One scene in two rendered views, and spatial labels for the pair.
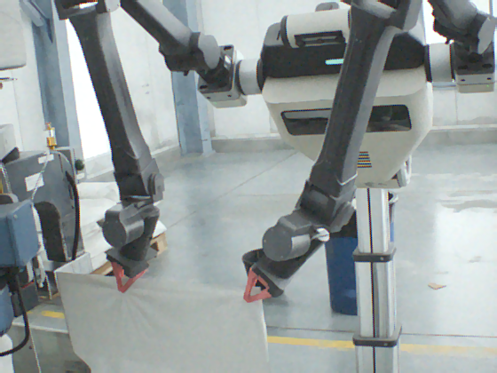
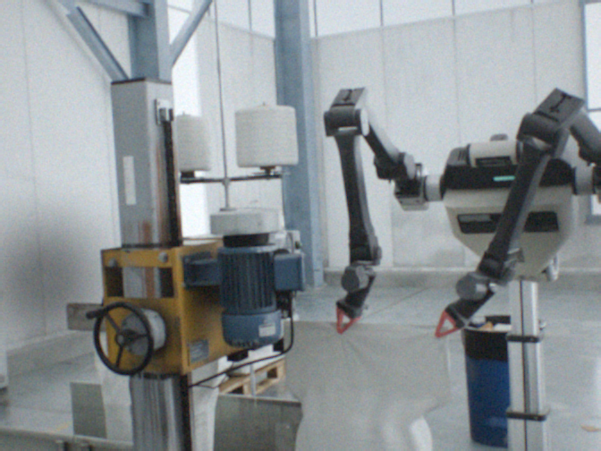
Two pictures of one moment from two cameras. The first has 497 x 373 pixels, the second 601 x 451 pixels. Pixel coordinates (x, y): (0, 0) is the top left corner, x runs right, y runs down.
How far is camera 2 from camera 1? 1.03 m
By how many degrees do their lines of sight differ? 9
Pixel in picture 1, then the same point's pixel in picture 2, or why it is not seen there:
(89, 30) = (348, 146)
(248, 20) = not seen: hidden behind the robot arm
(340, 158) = (509, 235)
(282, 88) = (459, 197)
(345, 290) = (487, 418)
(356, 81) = (522, 187)
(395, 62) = (548, 180)
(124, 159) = (359, 234)
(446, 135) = not seen: outside the picture
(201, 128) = (313, 256)
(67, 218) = not seen: hidden behind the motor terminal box
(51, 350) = (231, 415)
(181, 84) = (292, 204)
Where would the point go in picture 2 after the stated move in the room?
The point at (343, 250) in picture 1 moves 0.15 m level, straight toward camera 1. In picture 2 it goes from (486, 374) to (487, 381)
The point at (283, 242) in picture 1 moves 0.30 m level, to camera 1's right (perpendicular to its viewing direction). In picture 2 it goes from (470, 286) to (593, 280)
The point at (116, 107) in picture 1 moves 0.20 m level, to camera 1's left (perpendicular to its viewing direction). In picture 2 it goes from (359, 198) to (284, 201)
